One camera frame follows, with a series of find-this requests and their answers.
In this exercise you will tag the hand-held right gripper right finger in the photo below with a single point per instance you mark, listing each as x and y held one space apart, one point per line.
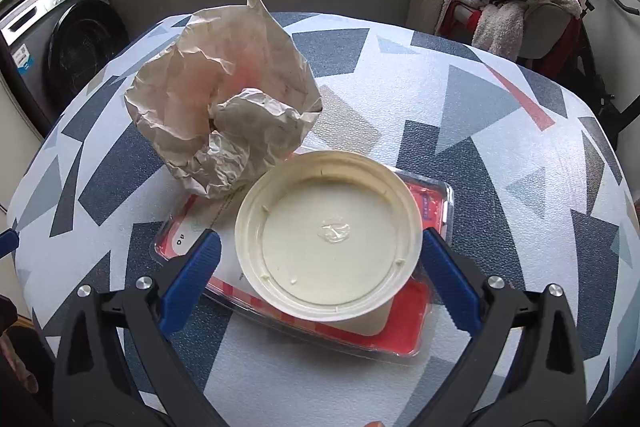
450 282

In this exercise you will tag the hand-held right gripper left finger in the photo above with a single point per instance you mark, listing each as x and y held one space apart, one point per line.
192 282

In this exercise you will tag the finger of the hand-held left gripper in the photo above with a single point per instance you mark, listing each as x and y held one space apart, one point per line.
7 243

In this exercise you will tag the red clear plastic tray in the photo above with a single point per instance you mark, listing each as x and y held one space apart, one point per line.
405 322

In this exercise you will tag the cream plastic lid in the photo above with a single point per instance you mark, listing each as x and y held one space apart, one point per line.
325 257

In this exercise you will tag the paper bag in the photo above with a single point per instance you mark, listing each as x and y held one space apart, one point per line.
200 97

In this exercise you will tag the geometric printed tablecloth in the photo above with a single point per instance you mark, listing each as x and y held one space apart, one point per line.
500 217

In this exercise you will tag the grey front-load washing machine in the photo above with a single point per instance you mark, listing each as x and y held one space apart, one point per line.
75 42

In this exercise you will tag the red garment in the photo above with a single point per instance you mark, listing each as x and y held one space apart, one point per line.
555 52

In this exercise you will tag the white fleece garment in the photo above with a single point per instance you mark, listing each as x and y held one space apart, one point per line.
500 27

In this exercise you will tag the pile of clothes on chair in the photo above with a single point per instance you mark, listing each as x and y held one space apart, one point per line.
545 14

